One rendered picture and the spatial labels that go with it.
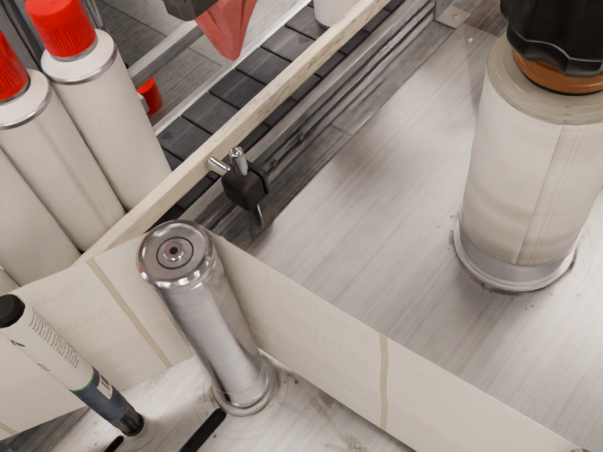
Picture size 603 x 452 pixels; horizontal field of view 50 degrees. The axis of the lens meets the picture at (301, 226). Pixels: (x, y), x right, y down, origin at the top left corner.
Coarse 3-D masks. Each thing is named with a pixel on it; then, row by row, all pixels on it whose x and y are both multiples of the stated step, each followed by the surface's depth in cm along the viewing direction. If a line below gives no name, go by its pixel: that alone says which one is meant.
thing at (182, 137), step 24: (312, 0) 69; (288, 24) 67; (312, 24) 67; (264, 48) 66; (288, 48) 65; (240, 72) 64; (264, 72) 64; (216, 96) 63; (240, 96) 62; (192, 120) 61; (216, 120) 61; (264, 120) 60; (168, 144) 60; (192, 144) 59; (240, 144) 59; (192, 192) 56; (168, 216) 55
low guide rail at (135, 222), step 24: (360, 0) 63; (384, 0) 64; (336, 24) 61; (360, 24) 63; (312, 48) 60; (336, 48) 62; (288, 72) 58; (312, 72) 60; (264, 96) 57; (288, 96) 59; (240, 120) 56; (216, 144) 54; (192, 168) 53; (168, 192) 52; (144, 216) 52; (120, 240) 51; (72, 264) 49
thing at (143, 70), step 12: (192, 24) 56; (168, 36) 56; (180, 36) 55; (192, 36) 56; (156, 48) 55; (168, 48) 55; (180, 48) 56; (144, 60) 54; (156, 60) 54; (168, 60) 55; (132, 72) 54; (144, 72) 54; (156, 72) 55; (72, 120) 51
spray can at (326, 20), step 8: (320, 0) 63; (328, 0) 63; (336, 0) 63; (344, 0) 63; (352, 0) 63; (320, 8) 64; (328, 8) 64; (336, 8) 63; (344, 8) 64; (320, 16) 65; (328, 16) 65; (336, 16) 64; (320, 24) 66; (328, 24) 65
